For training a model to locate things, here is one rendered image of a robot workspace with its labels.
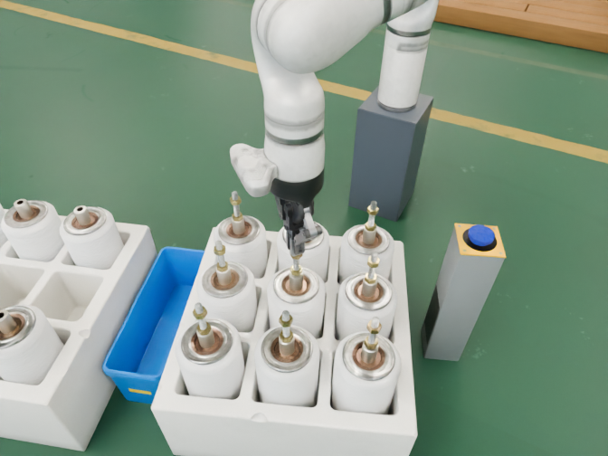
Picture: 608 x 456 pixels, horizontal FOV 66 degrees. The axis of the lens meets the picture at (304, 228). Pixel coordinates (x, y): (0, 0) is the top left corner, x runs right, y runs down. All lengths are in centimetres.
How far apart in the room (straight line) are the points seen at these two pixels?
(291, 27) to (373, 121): 68
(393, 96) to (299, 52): 65
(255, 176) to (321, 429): 38
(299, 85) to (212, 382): 43
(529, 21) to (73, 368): 222
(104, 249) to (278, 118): 53
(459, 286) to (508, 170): 77
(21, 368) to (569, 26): 232
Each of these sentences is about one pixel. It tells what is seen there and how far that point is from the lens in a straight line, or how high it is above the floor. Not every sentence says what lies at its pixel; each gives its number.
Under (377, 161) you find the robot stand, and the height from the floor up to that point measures 17.
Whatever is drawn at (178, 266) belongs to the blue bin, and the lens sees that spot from 108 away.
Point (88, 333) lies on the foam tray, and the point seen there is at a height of 17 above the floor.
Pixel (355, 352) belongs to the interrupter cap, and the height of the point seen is 25.
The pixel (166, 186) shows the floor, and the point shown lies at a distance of 140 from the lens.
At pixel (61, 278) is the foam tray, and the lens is 101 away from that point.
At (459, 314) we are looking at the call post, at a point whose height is 16.
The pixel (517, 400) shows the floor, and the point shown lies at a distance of 103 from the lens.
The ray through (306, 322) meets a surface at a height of 21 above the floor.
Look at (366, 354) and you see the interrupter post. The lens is 68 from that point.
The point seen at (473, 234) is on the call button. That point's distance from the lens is 79.
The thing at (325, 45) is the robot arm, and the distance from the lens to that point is 48.
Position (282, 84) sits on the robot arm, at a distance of 53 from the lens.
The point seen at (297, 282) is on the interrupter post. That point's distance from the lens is 75.
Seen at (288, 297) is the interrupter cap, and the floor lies 25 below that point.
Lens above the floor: 85
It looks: 44 degrees down
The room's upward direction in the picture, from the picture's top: straight up
